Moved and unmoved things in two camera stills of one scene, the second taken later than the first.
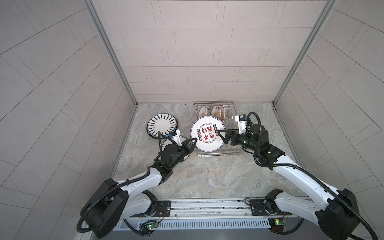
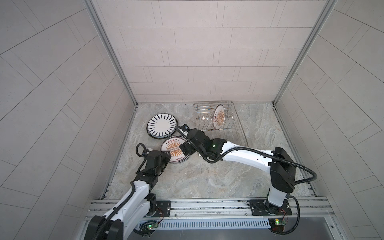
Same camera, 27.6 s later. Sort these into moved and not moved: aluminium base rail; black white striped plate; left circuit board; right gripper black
Moved: right gripper black
Not moved: left circuit board; aluminium base rail; black white striped plate
